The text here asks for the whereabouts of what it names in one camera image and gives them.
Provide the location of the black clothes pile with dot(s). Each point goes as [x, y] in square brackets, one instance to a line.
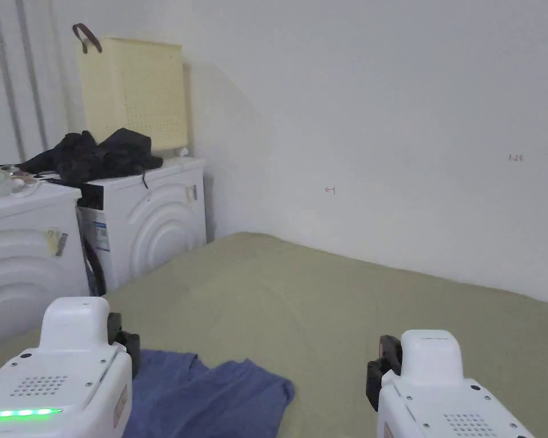
[96, 159]

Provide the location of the blue garment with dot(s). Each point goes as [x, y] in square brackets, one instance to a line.
[201, 401]

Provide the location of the white washing machine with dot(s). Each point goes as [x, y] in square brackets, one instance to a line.
[23, 255]
[150, 223]

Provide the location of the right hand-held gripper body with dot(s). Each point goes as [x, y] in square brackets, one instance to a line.
[431, 392]

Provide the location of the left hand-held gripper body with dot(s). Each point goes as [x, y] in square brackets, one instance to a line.
[59, 378]

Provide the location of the pale yellow laundry basket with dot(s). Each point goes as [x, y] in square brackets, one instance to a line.
[134, 91]

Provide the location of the bed with pale green sheet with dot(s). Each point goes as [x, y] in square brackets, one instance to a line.
[301, 315]

